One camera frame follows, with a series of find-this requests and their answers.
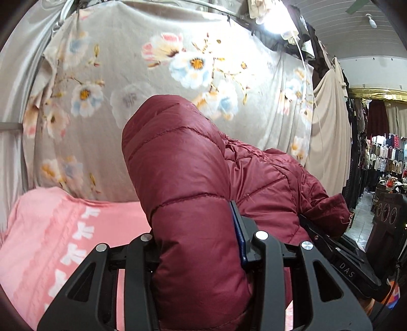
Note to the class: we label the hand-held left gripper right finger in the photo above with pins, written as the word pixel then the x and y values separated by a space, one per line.
pixel 239 232

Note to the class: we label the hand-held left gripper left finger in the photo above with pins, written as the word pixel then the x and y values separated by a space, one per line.
pixel 140 257

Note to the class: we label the maroon quilted jacket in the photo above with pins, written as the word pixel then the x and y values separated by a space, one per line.
pixel 190 178

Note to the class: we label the rack of hanging clothes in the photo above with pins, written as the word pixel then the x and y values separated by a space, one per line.
pixel 388 156

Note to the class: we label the dark hanging clothes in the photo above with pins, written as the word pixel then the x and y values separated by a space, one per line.
pixel 357 143

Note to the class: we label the black speaker box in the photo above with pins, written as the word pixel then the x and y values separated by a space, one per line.
pixel 389 207

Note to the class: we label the pink blanket with white print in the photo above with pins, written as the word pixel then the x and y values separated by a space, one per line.
pixel 41 229

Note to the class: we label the beige hanging garment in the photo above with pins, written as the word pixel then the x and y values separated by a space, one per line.
pixel 330 127

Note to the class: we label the dark red curtain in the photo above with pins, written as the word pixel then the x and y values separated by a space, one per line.
pixel 377 117

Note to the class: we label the gold valance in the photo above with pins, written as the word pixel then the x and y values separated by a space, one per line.
pixel 378 94

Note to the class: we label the grey floral hanging sheet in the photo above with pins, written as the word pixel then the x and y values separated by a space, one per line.
pixel 127 41

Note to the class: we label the white light bulb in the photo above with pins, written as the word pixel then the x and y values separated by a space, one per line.
pixel 370 19

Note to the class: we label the green ceiling fan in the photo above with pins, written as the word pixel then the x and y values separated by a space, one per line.
pixel 357 4

